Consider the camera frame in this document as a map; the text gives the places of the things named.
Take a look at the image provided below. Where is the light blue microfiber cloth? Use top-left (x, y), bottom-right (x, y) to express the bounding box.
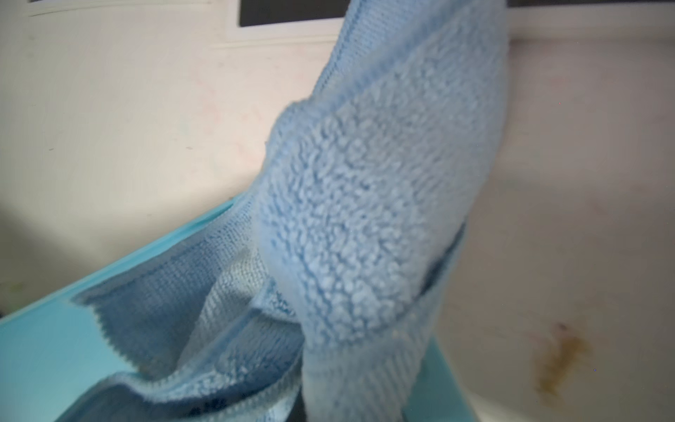
top-left (62, 1), bottom-right (508, 421)

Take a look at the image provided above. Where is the blue framed drawing tablet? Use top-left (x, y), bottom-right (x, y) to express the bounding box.
top-left (1, 197), bottom-right (479, 422)

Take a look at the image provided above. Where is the white framed tablet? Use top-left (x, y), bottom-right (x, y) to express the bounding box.
top-left (214, 1), bottom-right (674, 49)

